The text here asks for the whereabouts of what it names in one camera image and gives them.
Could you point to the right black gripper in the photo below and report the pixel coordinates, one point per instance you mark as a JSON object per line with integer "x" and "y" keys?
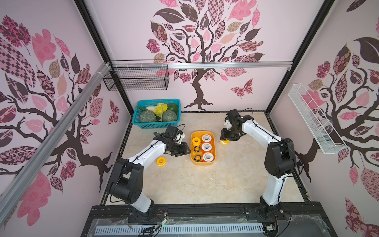
{"x": 226, "y": 135}

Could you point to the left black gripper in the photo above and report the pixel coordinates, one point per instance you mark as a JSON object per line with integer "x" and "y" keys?
{"x": 182, "y": 151}

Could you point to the black yellow tape roll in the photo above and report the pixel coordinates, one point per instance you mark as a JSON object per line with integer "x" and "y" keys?
{"x": 197, "y": 149}
{"x": 197, "y": 158}

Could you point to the orange white tape roll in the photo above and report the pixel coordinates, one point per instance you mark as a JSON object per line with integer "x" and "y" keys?
{"x": 206, "y": 147}
{"x": 208, "y": 157}
{"x": 206, "y": 138}

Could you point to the yellow plastic storage box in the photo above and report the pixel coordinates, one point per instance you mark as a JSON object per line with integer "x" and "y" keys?
{"x": 200, "y": 134}

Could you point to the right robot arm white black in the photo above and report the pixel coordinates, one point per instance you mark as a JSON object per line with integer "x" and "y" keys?
{"x": 280, "y": 157}

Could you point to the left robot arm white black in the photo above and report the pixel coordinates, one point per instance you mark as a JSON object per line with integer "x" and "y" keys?
{"x": 126, "y": 179}

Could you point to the green round melon right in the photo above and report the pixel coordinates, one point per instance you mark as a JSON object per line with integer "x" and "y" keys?
{"x": 169, "y": 115}

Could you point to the green round melon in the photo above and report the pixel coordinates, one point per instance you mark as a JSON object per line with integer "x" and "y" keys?
{"x": 147, "y": 117}
{"x": 169, "y": 115}

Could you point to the teal plastic basket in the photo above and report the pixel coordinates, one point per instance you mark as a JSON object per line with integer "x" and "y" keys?
{"x": 141, "y": 106}

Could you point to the yellow white cabbage toy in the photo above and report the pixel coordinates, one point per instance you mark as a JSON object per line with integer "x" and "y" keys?
{"x": 158, "y": 109}

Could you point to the dark green avocado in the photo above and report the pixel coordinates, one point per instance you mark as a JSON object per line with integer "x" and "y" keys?
{"x": 173, "y": 107}

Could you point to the green round melon left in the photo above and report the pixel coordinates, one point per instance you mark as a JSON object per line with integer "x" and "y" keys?
{"x": 147, "y": 117}

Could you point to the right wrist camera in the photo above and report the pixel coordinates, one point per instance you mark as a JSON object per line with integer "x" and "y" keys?
{"x": 228, "y": 125}

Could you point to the black wire wall basket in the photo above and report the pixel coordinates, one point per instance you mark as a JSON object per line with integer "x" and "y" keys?
{"x": 136, "y": 75}

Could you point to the white wire wall shelf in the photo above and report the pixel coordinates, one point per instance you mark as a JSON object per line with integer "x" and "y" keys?
{"x": 320, "y": 126}

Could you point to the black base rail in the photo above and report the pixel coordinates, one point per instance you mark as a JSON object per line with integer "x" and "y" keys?
{"x": 290, "y": 219}

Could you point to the white cable duct strip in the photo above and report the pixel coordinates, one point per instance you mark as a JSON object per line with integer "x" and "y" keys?
{"x": 176, "y": 229}

